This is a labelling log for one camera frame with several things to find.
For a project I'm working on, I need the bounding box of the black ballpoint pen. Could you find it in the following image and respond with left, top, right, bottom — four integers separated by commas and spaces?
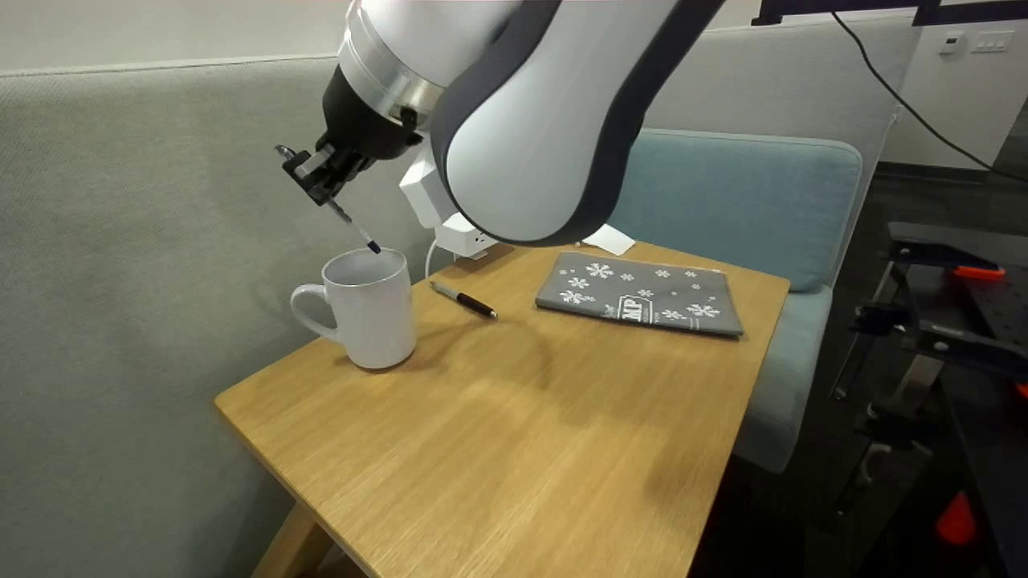
427, 278, 502, 320

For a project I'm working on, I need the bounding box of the orange clamp handle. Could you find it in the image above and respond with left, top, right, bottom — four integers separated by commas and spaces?
944, 262, 1008, 288
933, 488, 984, 550

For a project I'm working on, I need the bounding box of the white paper tissue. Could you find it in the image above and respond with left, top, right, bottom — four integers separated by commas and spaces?
582, 221, 638, 259

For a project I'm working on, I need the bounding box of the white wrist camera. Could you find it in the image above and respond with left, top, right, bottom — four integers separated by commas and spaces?
399, 158, 450, 231

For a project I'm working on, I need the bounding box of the black tripod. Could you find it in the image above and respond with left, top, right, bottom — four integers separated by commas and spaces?
834, 303, 948, 521

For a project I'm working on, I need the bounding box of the grey snowflake folder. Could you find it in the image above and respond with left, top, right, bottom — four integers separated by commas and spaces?
533, 251, 745, 339

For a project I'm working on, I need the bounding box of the white power outlet box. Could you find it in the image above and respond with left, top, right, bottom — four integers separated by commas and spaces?
430, 211, 502, 259

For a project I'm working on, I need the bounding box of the black equipment table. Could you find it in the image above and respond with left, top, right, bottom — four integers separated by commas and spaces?
883, 218, 1028, 578

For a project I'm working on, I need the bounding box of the white wall switch panel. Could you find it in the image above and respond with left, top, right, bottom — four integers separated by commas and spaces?
933, 27, 1015, 58

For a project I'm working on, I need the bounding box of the dark overhead mount bar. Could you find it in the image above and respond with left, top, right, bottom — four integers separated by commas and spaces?
750, 0, 1028, 28

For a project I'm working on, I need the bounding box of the white ceramic mug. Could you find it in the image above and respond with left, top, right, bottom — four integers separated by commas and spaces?
284, 243, 416, 374

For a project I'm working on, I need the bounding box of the wooden table leg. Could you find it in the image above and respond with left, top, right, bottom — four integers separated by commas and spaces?
251, 504, 348, 578

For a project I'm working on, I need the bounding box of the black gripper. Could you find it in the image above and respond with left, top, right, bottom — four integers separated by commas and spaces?
274, 65, 423, 210

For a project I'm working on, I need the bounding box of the black hanging cable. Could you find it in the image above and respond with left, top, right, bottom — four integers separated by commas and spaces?
829, 9, 1028, 175

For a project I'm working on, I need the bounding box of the teal upholstered chair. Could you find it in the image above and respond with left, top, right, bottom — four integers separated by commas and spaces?
614, 128, 867, 474

